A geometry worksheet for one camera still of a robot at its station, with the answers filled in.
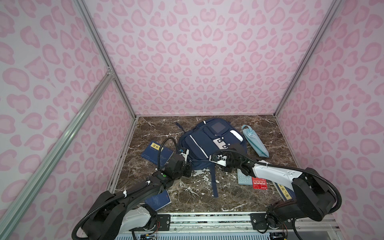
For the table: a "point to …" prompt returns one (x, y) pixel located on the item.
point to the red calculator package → (259, 183)
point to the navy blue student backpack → (207, 137)
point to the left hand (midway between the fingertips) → (192, 162)
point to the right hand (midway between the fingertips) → (218, 157)
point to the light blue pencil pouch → (260, 148)
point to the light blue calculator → (243, 179)
